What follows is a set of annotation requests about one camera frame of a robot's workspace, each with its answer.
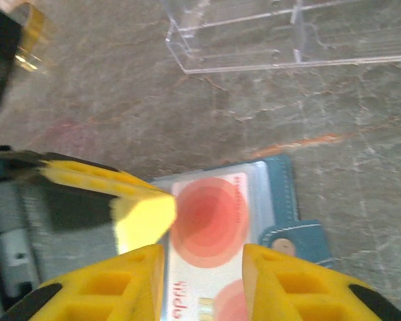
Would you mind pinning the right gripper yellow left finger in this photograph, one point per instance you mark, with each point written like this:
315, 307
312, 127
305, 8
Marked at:
113, 294

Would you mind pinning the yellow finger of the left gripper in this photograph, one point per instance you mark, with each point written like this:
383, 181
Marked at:
143, 217
93, 172

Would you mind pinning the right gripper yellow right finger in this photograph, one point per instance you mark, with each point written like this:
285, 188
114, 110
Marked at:
294, 294

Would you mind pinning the white card with red circles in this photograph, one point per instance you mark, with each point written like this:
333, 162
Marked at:
207, 217

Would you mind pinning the blue leather card holder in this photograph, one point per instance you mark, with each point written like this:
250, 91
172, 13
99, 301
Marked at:
284, 194

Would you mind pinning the clear acrylic card stand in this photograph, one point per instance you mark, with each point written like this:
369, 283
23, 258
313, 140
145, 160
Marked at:
247, 43

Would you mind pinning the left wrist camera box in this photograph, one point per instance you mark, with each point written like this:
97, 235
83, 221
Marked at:
1, 50

